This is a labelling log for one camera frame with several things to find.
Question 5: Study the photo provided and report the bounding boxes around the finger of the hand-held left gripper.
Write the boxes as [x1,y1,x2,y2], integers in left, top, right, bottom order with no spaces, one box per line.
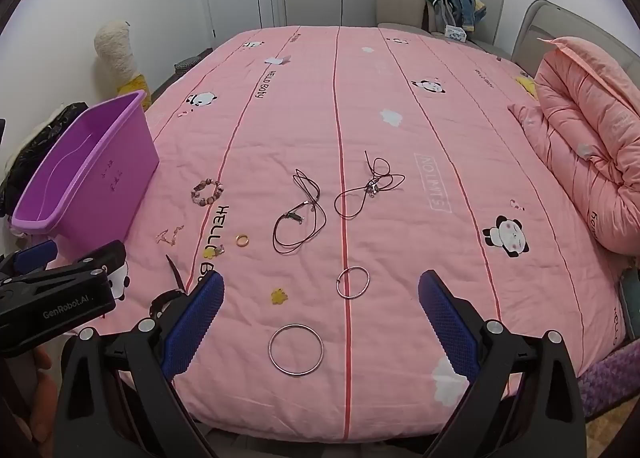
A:
[0,239,59,284]
[50,240,127,286]

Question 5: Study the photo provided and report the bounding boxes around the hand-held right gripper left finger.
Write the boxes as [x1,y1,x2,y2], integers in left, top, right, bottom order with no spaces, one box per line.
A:
[52,271,236,458]

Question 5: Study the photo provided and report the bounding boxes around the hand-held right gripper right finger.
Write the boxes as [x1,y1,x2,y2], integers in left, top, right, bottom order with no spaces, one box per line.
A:
[418,269,587,458]

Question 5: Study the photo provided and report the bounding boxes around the black cord necklace silver pendant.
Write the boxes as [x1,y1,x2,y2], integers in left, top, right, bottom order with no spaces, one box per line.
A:
[334,151,407,220]

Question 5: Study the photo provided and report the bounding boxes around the person's left hand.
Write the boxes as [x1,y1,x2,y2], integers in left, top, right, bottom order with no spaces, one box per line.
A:
[29,348,53,444]

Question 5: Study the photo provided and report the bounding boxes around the large silver bangle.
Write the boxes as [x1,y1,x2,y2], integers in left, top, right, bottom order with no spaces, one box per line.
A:
[267,323,325,379]

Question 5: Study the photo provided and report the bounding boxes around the black plastic bag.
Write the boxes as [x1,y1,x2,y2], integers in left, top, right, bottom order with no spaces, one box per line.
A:
[0,102,88,219]

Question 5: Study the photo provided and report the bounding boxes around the pink panda printed bedsheet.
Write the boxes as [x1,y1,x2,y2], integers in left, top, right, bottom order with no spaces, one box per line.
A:
[107,24,632,441]

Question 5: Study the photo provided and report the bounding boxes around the small silver bangle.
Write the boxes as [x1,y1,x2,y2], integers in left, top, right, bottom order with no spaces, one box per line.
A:
[336,265,371,300]

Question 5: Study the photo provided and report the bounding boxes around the purple fluffy cloth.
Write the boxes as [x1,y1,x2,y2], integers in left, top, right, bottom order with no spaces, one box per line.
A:
[575,350,640,421]

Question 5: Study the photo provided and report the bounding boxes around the teal cloth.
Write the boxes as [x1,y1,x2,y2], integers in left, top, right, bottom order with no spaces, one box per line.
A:
[619,268,640,311]

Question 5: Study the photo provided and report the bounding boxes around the white and yellow plush toy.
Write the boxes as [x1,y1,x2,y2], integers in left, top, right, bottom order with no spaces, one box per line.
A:
[94,21,150,112]

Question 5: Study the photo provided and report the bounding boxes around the grey woven basket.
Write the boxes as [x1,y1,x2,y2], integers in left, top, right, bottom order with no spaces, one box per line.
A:
[172,51,208,76]

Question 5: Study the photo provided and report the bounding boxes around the folded pink quilt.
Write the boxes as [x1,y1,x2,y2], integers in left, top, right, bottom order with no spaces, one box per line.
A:
[507,36,640,256]

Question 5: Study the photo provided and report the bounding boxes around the beige padded headboard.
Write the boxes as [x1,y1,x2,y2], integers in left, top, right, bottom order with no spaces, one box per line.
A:
[510,0,640,72]

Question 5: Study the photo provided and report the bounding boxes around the pile of clothes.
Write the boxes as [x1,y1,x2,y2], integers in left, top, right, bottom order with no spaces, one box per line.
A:
[417,0,488,34]

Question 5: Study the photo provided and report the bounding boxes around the beige chair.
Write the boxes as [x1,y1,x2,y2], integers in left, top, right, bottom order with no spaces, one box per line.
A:
[371,0,436,32]

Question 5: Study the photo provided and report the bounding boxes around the black strap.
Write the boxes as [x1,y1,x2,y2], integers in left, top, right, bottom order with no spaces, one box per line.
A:
[149,254,190,324]

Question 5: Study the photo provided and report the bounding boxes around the gold chain necklace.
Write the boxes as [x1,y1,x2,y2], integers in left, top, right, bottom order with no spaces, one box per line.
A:
[155,224,185,246]

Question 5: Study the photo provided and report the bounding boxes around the brown beaded bracelet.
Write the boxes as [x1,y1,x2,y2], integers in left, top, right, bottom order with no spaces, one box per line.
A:
[191,179,223,206]

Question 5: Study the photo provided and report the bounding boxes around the black cord necklace green pendant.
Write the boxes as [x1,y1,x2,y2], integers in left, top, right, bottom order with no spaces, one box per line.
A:
[272,168,328,255]

